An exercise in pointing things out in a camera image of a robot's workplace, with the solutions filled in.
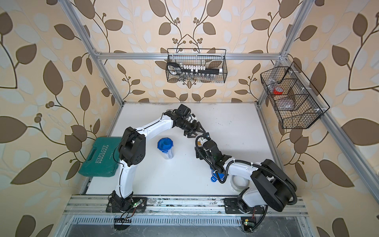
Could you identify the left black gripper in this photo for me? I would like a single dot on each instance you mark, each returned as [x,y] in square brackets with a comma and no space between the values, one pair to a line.
[194,128]

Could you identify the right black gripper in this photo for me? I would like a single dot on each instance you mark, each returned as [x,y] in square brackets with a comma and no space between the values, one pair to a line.
[200,152]

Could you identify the blue lid of cup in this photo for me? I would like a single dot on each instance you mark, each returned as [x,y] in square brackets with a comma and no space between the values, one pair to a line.
[165,145]
[213,176]

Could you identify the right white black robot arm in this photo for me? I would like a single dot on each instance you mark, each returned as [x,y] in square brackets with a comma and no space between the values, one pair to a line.
[273,188]

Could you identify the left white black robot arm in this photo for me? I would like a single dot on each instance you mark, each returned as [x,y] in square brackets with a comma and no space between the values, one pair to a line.
[132,150]

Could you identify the clear tape roll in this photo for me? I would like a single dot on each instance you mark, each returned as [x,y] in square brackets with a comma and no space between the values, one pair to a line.
[239,183]

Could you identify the red item in basket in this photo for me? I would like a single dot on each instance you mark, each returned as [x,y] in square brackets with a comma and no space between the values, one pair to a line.
[278,91]

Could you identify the green plastic tool case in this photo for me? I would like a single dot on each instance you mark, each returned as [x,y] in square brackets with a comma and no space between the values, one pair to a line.
[103,158]

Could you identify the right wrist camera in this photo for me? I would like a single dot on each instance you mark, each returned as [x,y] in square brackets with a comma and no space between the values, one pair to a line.
[201,139]

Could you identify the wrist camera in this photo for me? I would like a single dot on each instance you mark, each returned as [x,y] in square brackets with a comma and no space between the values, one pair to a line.
[183,111]
[201,139]

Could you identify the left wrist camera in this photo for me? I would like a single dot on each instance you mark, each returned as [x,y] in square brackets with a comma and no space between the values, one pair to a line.
[183,111]

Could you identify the white black socket rail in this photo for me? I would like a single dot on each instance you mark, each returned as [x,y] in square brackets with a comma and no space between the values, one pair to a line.
[190,69]

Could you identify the back black wire basket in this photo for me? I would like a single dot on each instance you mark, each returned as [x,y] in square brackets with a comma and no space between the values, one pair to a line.
[203,65]

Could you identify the black wire basket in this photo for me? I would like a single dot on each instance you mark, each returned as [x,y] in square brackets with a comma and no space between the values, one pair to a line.
[203,65]
[301,104]

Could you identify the black handled scissors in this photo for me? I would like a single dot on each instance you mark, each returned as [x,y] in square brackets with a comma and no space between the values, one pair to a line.
[174,68]

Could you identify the right black wire basket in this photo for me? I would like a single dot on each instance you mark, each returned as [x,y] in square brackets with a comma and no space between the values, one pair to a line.
[301,104]

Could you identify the aluminium front rail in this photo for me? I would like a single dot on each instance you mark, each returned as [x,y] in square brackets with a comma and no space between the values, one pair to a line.
[182,205]

